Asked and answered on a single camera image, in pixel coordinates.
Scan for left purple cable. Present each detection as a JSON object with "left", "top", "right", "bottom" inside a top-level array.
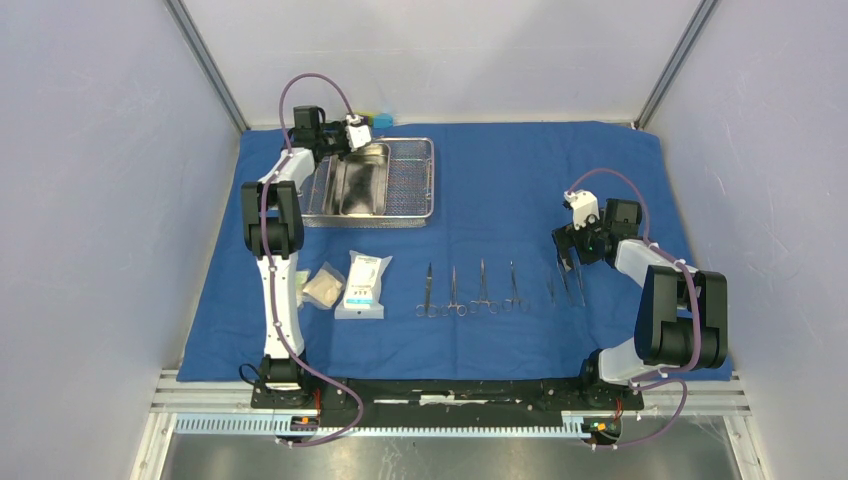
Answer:
[{"left": 258, "top": 72, "right": 366, "bottom": 450}]

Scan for steel hemostat forceps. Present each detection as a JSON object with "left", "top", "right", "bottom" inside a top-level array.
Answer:
[{"left": 468, "top": 259, "right": 499, "bottom": 315}]

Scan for steel ring-handled forceps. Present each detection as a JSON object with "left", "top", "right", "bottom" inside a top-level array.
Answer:
[{"left": 440, "top": 267, "right": 468, "bottom": 317}]

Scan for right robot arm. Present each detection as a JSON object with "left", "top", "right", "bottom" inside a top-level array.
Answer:
[{"left": 551, "top": 190, "right": 728, "bottom": 408}]

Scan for green sterile packet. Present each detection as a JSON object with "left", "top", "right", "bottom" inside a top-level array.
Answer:
[{"left": 295, "top": 269, "right": 311, "bottom": 309}]

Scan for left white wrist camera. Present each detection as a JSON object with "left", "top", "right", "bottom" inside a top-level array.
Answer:
[{"left": 344, "top": 113, "right": 373, "bottom": 151}]

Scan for white sterile packet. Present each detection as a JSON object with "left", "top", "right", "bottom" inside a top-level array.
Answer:
[{"left": 334, "top": 250, "right": 393, "bottom": 320}]

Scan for slotted cable duct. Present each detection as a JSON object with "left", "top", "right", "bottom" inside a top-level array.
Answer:
[{"left": 173, "top": 413, "right": 613, "bottom": 440}]

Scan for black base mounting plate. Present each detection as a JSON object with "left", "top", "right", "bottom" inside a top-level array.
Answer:
[{"left": 250, "top": 376, "right": 645, "bottom": 431}]

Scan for steel toothed tissue forceps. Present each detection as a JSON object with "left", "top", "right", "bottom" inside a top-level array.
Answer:
[{"left": 557, "top": 263, "right": 575, "bottom": 306}]

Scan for blue surgical wrap cloth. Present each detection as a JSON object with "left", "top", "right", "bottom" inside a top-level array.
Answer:
[{"left": 176, "top": 120, "right": 734, "bottom": 384}]

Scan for steel surgical scissors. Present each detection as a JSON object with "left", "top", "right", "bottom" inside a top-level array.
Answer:
[{"left": 415, "top": 264, "right": 439, "bottom": 318}]

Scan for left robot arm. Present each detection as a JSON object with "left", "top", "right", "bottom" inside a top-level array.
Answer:
[{"left": 240, "top": 106, "right": 350, "bottom": 408}]

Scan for cyan blue block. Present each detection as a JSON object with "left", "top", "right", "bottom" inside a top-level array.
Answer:
[{"left": 371, "top": 113, "right": 394, "bottom": 129}]

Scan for white and yellow block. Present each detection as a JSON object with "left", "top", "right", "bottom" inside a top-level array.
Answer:
[{"left": 358, "top": 111, "right": 376, "bottom": 125}]

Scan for beige gauze packet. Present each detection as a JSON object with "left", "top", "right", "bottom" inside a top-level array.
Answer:
[{"left": 303, "top": 262, "right": 346, "bottom": 310}]

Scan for metal mesh tray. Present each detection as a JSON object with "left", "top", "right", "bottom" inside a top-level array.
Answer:
[{"left": 300, "top": 137, "right": 435, "bottom": 228}]

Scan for steel needle holder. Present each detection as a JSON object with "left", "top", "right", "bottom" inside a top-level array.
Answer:
[{"left": 501, "top": 261, "right": 531, "bottom": 312}]

